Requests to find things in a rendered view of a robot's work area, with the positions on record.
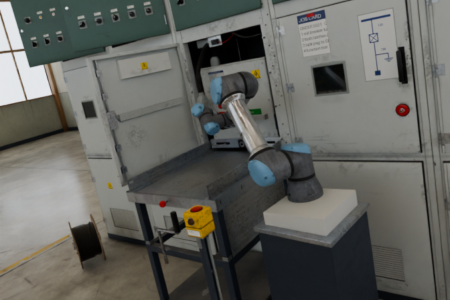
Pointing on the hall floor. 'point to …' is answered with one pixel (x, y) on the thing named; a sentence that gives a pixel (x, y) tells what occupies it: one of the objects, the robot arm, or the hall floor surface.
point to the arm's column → (321, 267)
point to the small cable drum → (87, 241)
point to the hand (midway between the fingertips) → (230, 125)
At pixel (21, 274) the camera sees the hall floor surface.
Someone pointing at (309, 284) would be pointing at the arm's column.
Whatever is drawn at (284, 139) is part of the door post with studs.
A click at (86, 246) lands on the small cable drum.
